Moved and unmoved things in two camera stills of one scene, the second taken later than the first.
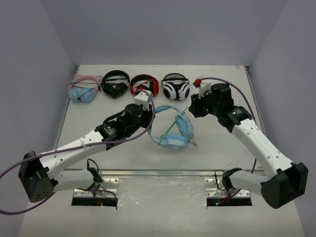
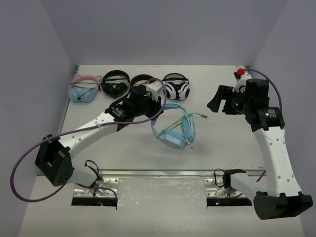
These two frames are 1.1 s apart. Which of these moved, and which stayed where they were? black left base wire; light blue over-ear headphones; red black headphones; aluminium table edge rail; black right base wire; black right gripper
Moved: light blue over-ear headphones; black right gripper
Stayed: aluminium table edge rail; red black headphones; black left base wire; black right base wire
